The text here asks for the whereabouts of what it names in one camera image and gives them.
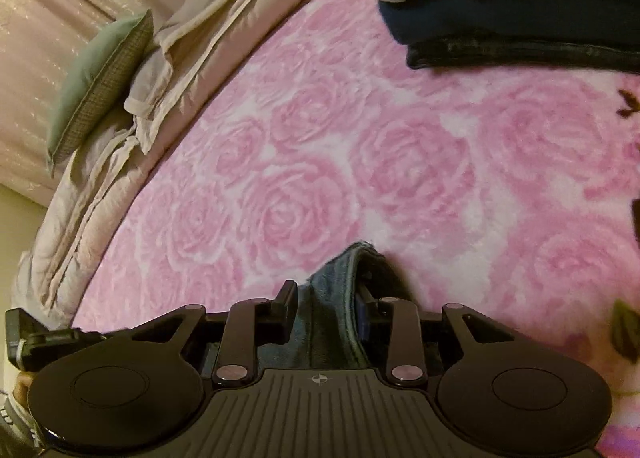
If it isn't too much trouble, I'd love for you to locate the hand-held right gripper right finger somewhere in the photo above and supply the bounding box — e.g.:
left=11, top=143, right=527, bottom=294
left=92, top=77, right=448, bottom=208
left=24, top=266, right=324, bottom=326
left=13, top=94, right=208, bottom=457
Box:
left=355, top=287, right=517, bottom=387

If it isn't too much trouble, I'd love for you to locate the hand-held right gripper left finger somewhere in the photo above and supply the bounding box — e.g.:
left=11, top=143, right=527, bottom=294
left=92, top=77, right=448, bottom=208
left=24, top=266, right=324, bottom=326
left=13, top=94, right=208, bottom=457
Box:
left=131, top=280, right=299, bottom=387

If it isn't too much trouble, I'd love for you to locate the grey-blue fleece garment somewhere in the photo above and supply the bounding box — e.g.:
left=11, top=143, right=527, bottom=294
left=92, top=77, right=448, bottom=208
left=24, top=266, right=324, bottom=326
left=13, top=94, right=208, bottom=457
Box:
left=257, top=240, right=417, bottom=372

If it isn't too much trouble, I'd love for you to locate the person's left forearm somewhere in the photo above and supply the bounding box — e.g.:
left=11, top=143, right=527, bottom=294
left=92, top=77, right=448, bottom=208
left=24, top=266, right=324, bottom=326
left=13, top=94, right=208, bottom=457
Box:
left=0, top=370, right=39, bottom=445

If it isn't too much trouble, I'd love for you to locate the pink rose print blanket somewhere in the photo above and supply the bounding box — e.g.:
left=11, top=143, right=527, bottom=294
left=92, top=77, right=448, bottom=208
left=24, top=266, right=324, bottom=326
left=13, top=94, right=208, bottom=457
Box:
left=70, top=0, right=640, bottom=458

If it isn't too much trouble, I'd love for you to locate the green pillow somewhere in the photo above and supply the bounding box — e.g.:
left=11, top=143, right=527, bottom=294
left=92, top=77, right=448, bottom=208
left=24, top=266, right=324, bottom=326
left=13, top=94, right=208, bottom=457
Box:
left=47, top=8, right=156, bottom=175

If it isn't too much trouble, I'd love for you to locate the black folded garment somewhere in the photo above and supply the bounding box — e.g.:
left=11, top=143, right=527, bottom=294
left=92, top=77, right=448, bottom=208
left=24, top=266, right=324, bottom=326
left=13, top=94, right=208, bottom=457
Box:
left=405, top=30, right=640, bottom=75

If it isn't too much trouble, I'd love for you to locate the beige quilt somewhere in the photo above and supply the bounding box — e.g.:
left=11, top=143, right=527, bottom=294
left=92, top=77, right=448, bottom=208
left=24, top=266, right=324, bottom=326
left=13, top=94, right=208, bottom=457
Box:
left=10, top=0, right=372, bottom=330

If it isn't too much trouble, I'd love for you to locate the navy folded garment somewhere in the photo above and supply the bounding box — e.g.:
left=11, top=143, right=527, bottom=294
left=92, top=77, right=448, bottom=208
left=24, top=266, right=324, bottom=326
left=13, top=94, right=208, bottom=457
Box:
left=378, top=0, right=640, bottom=45

